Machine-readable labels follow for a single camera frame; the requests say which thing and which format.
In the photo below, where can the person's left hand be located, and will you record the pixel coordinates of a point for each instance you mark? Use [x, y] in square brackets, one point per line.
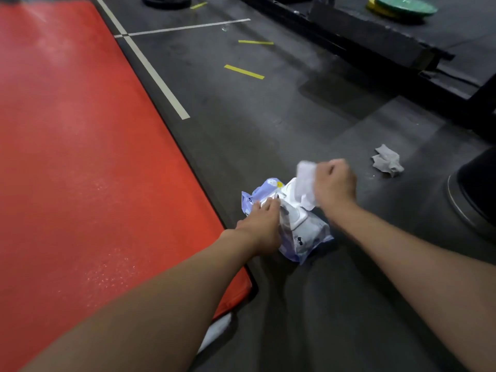
[261, 228]

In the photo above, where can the person's right hand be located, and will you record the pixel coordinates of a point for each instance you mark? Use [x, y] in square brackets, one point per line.
[337, 185]

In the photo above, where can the white wet wipe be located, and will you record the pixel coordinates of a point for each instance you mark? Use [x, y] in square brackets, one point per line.
[387, 160]
[306, 182]

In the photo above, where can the pale blue wipes pack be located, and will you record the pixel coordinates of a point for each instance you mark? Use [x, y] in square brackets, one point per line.
[306, 240]

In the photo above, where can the red mat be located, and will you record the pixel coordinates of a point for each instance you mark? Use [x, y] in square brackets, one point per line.
[77, 151]

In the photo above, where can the person's right forearm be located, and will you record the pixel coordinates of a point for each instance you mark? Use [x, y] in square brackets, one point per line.
[418, 275]

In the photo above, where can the person's left forearm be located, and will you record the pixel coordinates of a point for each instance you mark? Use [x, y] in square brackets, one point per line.
[147, 313]

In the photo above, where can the white fluffy padding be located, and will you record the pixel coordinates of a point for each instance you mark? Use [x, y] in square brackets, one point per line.
[215, 333]

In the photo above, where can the black round base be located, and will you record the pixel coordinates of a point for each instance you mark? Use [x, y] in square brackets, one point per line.
[476, 189]

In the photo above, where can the yellow tape strip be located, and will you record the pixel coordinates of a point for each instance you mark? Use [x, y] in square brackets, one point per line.
[244, 72]
[255, 42]
[198, 5]

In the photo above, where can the yellow weight plate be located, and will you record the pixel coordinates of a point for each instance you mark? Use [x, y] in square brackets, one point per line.
[377, 9]

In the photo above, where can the green weight plate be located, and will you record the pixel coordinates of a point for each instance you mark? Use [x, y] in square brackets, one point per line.
[407, 5]

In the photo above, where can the black weight plate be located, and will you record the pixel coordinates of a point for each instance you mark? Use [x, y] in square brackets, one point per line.
[166, 1]

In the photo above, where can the black gym machine frame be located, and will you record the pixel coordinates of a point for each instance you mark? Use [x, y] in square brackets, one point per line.
[480, 108]

